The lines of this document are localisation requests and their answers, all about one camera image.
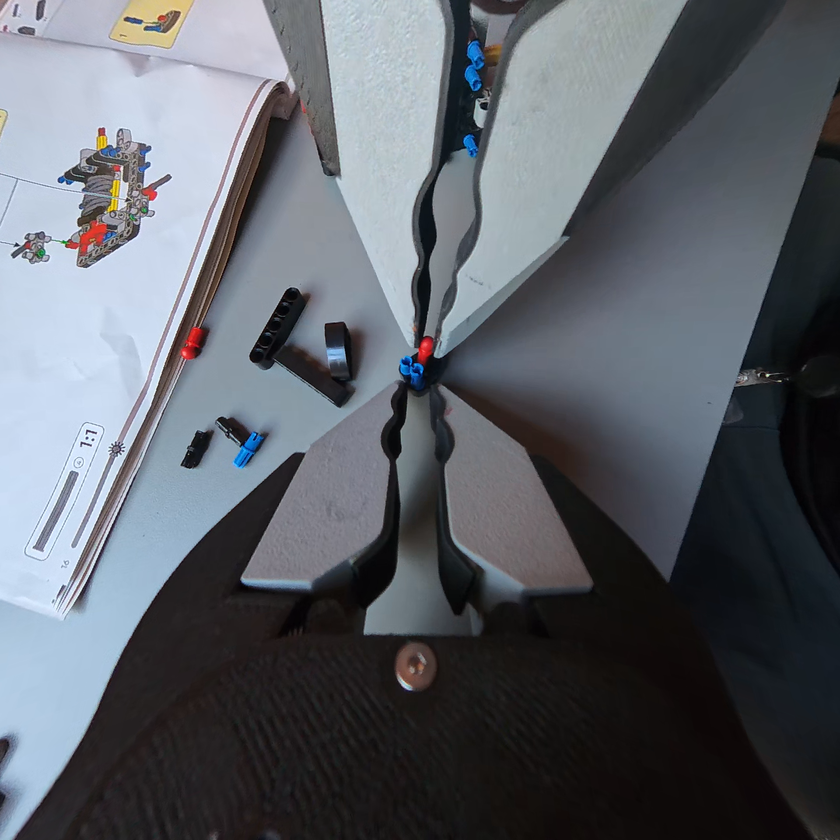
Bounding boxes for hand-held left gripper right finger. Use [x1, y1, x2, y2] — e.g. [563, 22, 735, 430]
[430, 382, 595, 616]

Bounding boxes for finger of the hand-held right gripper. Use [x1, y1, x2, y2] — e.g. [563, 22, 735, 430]
[433, 0, 691, 360]
[320, 0, 460, 350]

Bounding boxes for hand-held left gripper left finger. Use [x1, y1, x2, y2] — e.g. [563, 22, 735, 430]
[240, 381, 411, 609]

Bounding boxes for black angled lego piece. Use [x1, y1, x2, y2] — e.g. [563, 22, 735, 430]
[395, 357, 452, 396]

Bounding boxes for lego engine chassis assembly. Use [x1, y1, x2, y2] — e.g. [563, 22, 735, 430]
[456, 36, 508, 161]

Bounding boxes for long black lego beam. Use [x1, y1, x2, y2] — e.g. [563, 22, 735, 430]
[272, 346, 355, 409]

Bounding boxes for curved black lego piece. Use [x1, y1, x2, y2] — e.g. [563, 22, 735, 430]
[323, 322, 358, 383]

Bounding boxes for black five-hole lego beam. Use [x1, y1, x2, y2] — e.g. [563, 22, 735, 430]
[249, 287, 308, 371]

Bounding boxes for lego instruction booklet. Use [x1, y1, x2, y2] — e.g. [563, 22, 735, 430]
[0, 0, 304, 622]

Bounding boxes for person's grey trousers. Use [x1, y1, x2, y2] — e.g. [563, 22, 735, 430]
[668, 128, 840, 840]

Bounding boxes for black badge reel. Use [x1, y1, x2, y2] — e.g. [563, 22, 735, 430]
[794, 351, 840, 403]

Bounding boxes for person's black jacket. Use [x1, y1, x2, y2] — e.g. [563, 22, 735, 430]
[777, 315, 840, 565]

